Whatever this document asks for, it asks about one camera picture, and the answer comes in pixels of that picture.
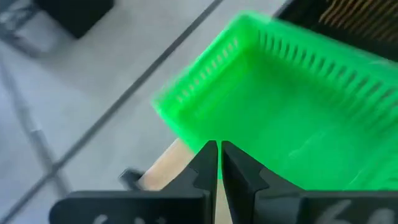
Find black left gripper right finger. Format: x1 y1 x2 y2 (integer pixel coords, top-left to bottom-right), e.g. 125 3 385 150
221 140 398 224

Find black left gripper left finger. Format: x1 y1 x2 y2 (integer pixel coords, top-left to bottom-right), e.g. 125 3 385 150
49 139 218 224

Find green slotted plastic basket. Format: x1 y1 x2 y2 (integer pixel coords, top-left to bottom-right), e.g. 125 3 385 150
150 9 398 191

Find black slotted plastic basket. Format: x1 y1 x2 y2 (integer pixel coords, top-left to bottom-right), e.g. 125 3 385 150
273 0 398 62

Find black block-shaped object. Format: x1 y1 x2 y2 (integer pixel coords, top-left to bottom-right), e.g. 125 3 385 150
34 0 114 39

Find wooden shelf with black frame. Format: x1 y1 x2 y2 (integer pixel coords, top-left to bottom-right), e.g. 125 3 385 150
119 138 233 224

